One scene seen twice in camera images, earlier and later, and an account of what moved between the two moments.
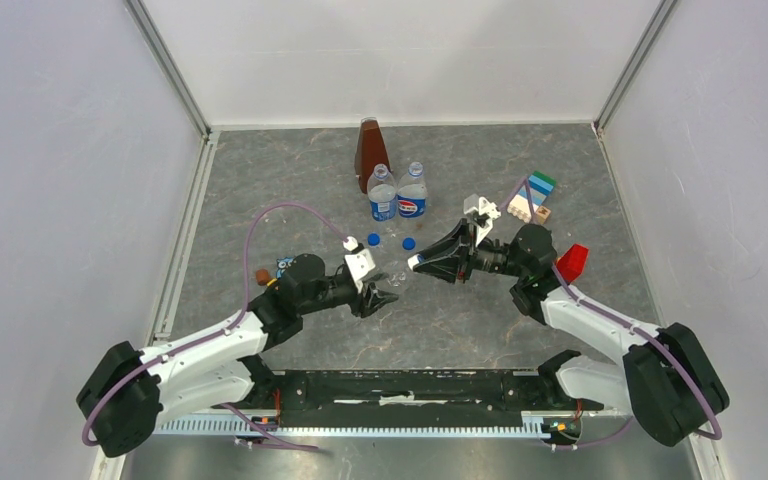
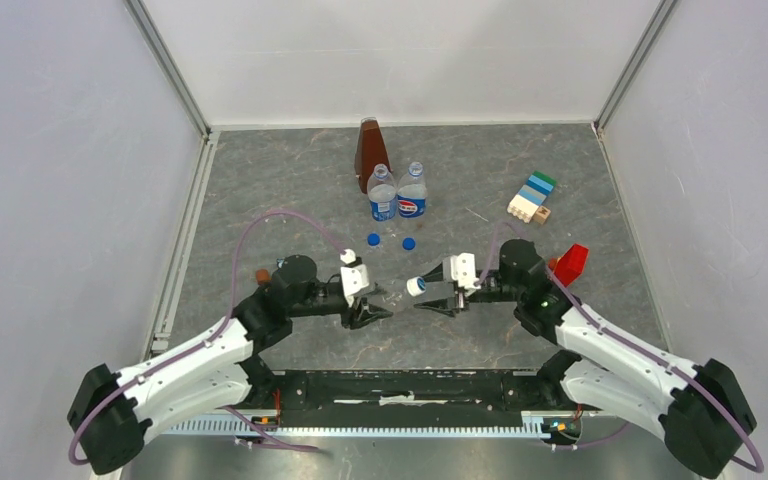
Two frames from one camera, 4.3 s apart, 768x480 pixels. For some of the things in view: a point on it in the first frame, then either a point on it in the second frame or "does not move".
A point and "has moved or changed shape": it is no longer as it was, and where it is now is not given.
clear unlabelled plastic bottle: (395, 276) has moved or changed shape
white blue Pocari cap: (413, 261) -> (416, 285)
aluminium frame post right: (633, 64) does not move
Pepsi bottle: (412, 192) does not move
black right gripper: (450, 268) -> (447, 306)
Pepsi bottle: (382, 194) does not move
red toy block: (571, 263) does not move
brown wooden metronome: (370, 150) does not move
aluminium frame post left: (168, 63) does not move
